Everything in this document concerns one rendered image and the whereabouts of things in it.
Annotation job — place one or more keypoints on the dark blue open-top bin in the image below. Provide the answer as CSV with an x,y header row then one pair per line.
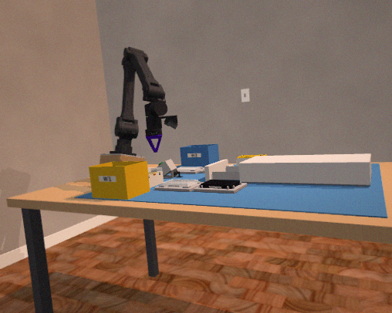
x,y
199,155

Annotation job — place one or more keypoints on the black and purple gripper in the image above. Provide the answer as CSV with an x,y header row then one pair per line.
x,y
152,134

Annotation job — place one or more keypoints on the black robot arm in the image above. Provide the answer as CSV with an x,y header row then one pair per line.
x,y
152,92

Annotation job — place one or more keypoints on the yellow bin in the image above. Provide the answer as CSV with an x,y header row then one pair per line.
x,y
119,180

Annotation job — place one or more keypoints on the blue bench mat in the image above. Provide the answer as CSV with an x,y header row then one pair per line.
x,y
317,199

